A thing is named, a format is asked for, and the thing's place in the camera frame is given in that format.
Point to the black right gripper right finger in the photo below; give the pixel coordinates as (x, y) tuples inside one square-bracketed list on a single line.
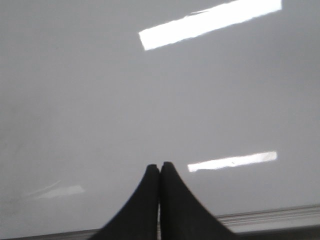
[(182, 216)]

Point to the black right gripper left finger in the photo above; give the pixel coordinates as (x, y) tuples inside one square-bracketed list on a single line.
[(138, 218)]

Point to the white whiteboard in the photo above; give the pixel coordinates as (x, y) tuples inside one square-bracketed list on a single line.
[(84, 109)]

